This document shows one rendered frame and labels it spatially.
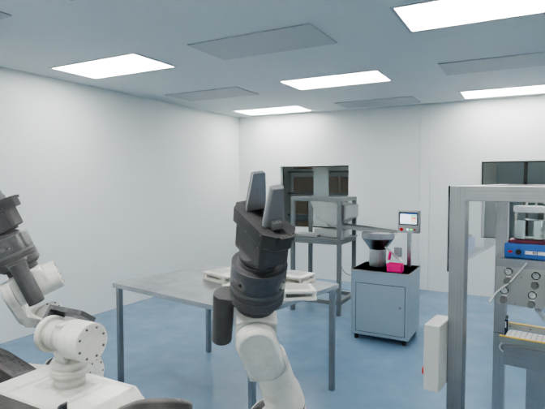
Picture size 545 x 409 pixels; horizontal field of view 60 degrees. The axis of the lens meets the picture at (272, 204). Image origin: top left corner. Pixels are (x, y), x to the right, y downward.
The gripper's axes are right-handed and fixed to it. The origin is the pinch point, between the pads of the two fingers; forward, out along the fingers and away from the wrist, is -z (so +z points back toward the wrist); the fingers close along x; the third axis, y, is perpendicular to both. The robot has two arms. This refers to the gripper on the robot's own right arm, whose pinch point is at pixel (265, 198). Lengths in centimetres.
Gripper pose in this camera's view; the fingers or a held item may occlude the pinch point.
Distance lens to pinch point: 68.3
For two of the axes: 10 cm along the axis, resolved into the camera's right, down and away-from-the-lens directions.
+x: -5.0, -4.2, 7.6
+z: -0.9, 9.0, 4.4
